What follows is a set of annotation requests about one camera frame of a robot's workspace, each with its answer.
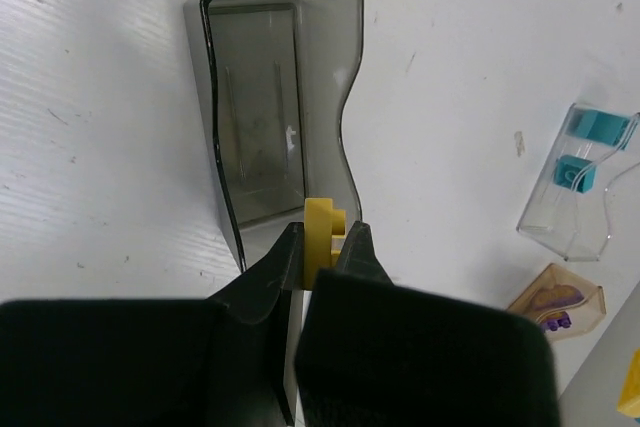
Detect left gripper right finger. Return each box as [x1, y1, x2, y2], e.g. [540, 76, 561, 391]
[295, 222, 560, 426]

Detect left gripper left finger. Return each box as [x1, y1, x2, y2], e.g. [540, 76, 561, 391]
[1, 222, 304, 426]

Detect yellow lego pieces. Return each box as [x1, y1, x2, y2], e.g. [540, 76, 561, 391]
[303, 197, 346, 291]

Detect purple rounded printed lego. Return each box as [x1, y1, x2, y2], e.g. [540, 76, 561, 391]
[530, 284, 584, 311]

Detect purple lego brick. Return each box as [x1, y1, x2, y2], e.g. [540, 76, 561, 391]
[539, 311, 572, 332]

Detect yellow curved lego piece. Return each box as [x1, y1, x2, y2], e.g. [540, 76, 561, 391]
[617, 350, 640, 422]

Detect small teal lego brick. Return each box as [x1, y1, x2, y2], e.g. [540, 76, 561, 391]
[553, 155, 596, 194]

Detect amber translucent container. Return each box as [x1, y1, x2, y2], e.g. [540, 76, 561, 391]
[507, 263, 606, 342]

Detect clear plastic container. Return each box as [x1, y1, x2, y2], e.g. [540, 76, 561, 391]
[516, 103, 639, 262]

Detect grey translucent container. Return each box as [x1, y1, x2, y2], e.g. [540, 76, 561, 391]
[184, 0, 364, 269]

